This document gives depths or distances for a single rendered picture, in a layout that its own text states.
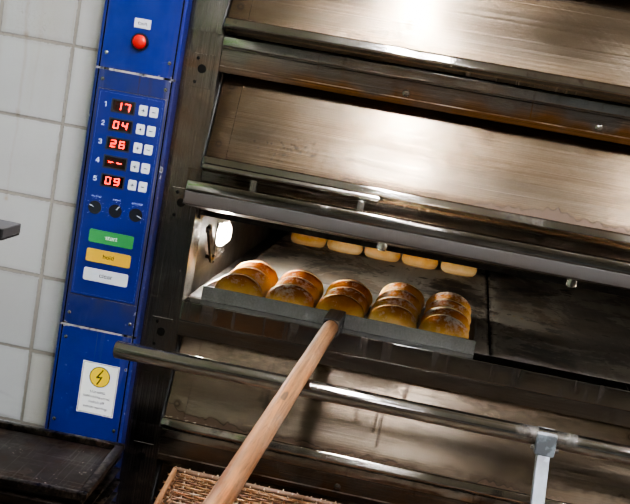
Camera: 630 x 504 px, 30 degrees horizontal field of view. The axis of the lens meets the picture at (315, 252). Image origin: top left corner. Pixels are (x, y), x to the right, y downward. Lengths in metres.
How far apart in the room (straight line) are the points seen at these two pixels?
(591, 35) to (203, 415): 1.03
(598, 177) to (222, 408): 0.85
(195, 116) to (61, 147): 0.27
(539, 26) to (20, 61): 0.99
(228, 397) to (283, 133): 0.53
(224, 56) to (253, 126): 0.14
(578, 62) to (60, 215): 1.03
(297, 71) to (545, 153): 0.49
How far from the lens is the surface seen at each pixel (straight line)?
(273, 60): 2.28
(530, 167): 2.26
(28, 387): 2.49
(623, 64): 2.25
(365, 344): 2.31
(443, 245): 2.11
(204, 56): 2.30
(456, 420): 1.94
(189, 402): 2.38
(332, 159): 2.25
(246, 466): 1.48
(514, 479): 2.35
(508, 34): 2.24
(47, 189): 2.40
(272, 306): 2.36
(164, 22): 2.29
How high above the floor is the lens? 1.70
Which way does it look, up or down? 9 degrees down
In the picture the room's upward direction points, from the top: 10 degrees clockwise
